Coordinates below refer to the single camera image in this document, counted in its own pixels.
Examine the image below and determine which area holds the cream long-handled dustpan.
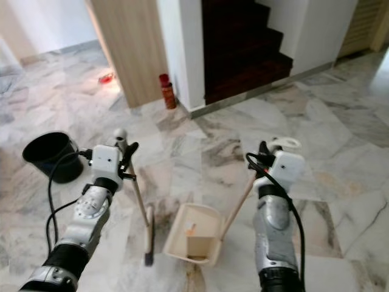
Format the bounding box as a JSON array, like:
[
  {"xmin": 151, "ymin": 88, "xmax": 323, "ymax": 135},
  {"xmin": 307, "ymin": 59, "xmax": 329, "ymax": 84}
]
[{"xmin": 163, "ymin": 137, "xmax": 303, "ymax": 267}]

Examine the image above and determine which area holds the red cylindrical canister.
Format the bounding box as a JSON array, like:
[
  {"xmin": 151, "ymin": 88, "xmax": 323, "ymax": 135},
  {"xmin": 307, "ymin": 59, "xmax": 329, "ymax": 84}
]
[{"xmin": 159, "ymin": 74, "xmax": 177, "ymax": 110}]

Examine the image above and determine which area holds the black plastic bucket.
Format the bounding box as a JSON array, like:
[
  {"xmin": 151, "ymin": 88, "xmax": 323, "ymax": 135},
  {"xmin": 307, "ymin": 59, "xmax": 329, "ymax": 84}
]
[{"xmin": 22, "ymin": 131, "xmax": 81, "ymax": 183}]

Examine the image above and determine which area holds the light wood cabinet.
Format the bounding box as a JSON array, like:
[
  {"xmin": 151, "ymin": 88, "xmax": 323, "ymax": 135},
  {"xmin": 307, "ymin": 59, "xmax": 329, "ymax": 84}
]
[{"xmin": 90, "ymin": 0, "xmax": 170, "ymax": 109}]

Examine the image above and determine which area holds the dark wooden staircase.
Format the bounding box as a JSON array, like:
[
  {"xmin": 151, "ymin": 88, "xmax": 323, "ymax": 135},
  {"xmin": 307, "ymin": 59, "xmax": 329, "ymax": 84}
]
[{"xmin": 202, "ymin": 0, "xmax": 294, "ymax": 105}]

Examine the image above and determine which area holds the beige louvred door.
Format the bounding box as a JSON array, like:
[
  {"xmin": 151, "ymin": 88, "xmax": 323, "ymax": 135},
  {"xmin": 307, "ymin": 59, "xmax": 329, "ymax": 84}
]
[{"xmin": 337, "ymin": 0, "xmax": 389, "ymax": 58}]

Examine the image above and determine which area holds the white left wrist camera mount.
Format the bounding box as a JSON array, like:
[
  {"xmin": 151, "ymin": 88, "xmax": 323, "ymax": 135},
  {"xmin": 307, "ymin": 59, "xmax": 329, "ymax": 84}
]
[{"xmin": 91, "ymin": 146, "xmax": 123, "ymax": 181}]

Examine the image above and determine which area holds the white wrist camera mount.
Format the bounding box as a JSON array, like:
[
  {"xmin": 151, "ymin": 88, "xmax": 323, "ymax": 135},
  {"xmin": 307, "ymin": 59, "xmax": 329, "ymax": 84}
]
[
  {"xmin": 91, "ymin": 146, "xmax": 123, "ymax": 181},
  {"xmin": 270, "ymin": 150, "xmax": 306, "ymax": 190}
]

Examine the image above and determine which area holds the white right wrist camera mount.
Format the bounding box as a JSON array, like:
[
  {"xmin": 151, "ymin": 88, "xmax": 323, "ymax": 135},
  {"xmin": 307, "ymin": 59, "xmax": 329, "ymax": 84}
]
[{"xmin": 270, "ymin": 150, "xmax": 306, "ymax": 190}]

